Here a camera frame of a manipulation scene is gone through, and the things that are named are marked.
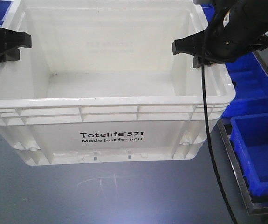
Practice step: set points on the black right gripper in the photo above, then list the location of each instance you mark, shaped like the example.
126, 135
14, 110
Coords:
238, 28

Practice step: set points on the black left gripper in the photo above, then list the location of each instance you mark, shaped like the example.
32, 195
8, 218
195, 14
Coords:
13, 39

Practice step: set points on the white plastic tote bin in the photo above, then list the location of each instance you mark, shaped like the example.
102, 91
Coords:
101, 84

